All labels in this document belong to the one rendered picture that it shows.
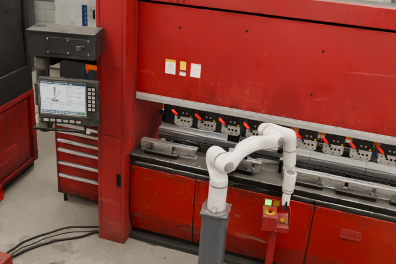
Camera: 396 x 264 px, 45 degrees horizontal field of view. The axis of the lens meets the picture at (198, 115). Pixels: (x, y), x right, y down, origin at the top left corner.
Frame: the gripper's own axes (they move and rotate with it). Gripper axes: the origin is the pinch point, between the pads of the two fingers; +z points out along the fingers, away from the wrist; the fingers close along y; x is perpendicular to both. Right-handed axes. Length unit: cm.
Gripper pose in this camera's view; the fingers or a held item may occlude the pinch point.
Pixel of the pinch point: (284, 207)
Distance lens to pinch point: 363.7
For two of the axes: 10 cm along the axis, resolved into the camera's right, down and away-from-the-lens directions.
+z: -0.5, 8.8, 4.7
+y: -1.5, 4.6, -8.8
